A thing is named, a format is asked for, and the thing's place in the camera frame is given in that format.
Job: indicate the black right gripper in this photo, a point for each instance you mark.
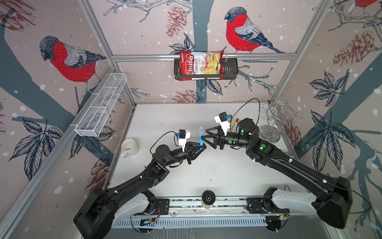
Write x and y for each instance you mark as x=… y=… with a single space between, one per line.
x=215 y=138

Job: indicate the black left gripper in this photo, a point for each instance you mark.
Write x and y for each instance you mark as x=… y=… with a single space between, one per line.
x=189 y=154

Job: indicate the blue marker pen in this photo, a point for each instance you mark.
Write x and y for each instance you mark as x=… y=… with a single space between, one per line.
x=201 y=140

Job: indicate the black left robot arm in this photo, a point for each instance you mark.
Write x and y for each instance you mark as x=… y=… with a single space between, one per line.
x=94 y=218

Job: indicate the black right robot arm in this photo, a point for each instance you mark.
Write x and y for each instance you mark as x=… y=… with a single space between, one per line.
x=333 y=195

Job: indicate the white ceramic mug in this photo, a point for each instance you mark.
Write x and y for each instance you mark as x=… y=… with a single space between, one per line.
x=129 y=147

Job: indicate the chrome spiral glass holder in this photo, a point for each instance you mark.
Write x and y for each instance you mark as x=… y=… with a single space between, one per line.
x=279 y=116

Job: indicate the red cassava chips bag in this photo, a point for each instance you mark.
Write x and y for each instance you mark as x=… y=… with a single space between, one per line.
x=194 y=63

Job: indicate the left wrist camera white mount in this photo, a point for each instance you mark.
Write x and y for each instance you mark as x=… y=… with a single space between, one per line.
x=182 y=136

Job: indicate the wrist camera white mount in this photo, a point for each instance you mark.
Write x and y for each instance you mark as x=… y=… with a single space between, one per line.
x=224 y=120
x=182 y=136

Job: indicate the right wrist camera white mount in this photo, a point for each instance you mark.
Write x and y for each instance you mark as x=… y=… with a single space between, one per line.
x=224 y=120

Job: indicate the black round knob on rail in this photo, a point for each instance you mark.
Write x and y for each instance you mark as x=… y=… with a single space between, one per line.
x=208 y=199

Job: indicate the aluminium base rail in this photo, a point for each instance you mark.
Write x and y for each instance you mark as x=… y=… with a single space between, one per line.
x=297 y=203

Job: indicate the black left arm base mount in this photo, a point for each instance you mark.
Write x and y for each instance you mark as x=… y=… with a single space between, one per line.
x=161 y=207

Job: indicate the black wire wall basket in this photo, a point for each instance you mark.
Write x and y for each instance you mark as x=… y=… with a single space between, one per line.
x=227 y=69

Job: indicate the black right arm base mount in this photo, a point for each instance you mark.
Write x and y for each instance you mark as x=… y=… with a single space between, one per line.
x=261 y=205

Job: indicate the white wire mesh shelf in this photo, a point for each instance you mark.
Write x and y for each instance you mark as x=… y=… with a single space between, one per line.
x=97 y=114

